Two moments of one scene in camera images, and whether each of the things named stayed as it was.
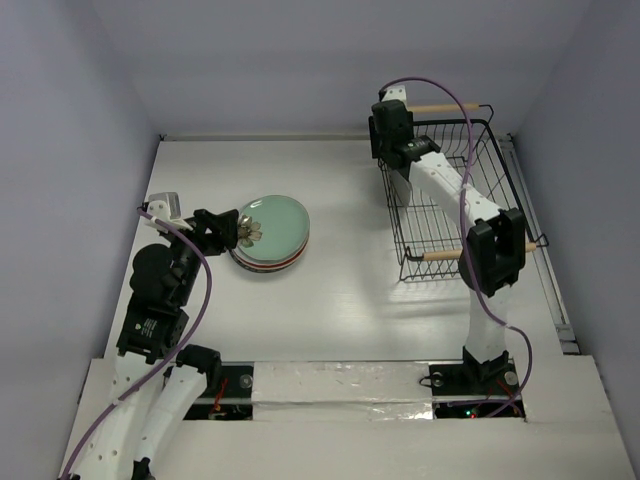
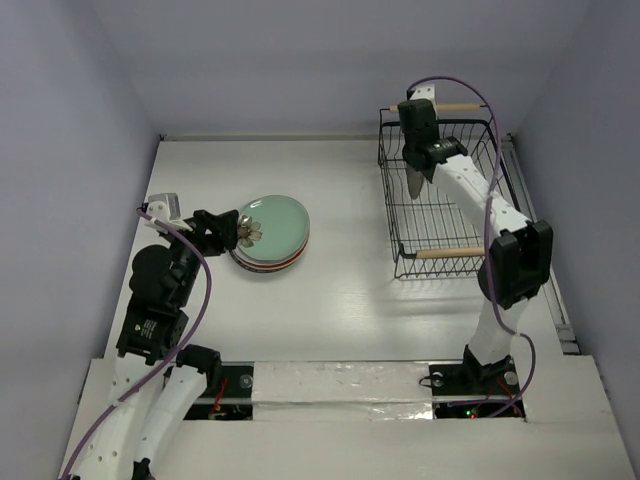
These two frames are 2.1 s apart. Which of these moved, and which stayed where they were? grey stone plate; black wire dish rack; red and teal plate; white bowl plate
Moved: grey stone plate
Stayed: white bowl plate; red and teal plate; black wire dish rack
